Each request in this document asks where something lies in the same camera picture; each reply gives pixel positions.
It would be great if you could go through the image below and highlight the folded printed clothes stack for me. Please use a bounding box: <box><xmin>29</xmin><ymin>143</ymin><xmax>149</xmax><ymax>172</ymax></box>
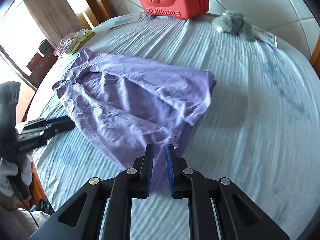
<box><xmin>53</xmin><ymin>29</ymin><xmax>95</xmax><ymax>58</ymax></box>

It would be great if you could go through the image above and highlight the dark wooden cabinet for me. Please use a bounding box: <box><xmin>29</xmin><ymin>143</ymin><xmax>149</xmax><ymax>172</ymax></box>
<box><xmin>27</xmin><ymin>40</ymin><xmax>58</xmax><ymax>88</ymax></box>

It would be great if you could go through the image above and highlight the white gloved hand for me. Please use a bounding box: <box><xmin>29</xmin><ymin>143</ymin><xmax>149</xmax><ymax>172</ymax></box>
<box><xmin>1</xmin><ymin>154</ymin><xmax>33</xmax><ymax>211</ymax></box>

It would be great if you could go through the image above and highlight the purple t-shirt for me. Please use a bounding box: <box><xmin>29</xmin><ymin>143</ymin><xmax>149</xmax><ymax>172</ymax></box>
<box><xmin>53</xmin><ymin>48</ymin><xmax>216</xmax><ymax>178</ymax></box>

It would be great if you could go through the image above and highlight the light blue striped bedsheet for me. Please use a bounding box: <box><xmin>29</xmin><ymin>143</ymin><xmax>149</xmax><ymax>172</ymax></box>
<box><xmin>27</xmin><ymin>13</ymin><xmax>319</xmax><ymax>239</ymax></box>

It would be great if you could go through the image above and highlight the grey plush toy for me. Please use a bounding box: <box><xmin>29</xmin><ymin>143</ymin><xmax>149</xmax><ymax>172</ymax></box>
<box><xmin>212</xmin><ymin>10</ymin><xmax>255</xmax><ymax>42</ymax></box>

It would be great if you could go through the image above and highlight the white booklet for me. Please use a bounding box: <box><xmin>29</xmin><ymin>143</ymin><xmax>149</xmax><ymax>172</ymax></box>
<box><xmin>108</xmin><ymin>12</ymin><xmax>142</xmax><ymax>30</ymax></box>

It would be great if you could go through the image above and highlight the tissue packet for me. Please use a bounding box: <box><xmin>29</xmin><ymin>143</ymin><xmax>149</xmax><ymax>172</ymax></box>
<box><xmin>252</xmin><ymin>25</ymin><xmax>278</xmax><ymax>48</ymax></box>

